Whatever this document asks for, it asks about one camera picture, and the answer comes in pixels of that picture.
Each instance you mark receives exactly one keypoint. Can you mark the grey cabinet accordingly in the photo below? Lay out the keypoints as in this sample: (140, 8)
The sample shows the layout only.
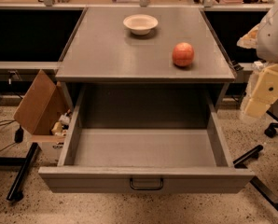
(106, 54)

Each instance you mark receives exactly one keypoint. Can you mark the red apple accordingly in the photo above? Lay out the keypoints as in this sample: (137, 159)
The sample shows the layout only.
(183, 54)

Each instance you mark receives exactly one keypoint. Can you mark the black table leg frame right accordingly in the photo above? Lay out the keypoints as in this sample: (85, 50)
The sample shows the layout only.
(265, 165)

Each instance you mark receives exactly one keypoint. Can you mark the black drawer handle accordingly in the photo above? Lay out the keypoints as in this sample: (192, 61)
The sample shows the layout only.
(146, 184)

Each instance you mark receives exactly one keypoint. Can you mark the black table leg frame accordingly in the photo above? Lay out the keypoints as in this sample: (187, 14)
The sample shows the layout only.
(265, 165)
(15, 193)

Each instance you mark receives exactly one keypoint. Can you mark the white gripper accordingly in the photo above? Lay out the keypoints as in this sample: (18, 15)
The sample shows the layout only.
(274, 37)

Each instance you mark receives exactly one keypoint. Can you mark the brown cardboard box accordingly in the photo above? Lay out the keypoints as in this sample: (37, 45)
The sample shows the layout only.
(41, 113)

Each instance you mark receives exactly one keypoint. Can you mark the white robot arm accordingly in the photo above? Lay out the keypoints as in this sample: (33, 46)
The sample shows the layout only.
(254, 76)

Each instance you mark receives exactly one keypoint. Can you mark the white ceramic bowl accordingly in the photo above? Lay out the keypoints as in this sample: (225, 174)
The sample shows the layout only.
(140, 24)

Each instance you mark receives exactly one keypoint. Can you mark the black table leg frame left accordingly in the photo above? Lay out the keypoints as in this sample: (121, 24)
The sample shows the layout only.
(15, 193)

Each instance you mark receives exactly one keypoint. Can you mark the black chair caster base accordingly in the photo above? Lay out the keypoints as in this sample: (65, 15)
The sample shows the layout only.
(271, 130)

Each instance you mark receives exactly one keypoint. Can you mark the black power adapter with cable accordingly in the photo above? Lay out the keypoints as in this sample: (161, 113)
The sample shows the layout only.
(18, 138)

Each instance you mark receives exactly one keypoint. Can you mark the grey open top drawer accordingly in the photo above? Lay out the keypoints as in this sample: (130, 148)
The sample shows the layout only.
(180, 141)

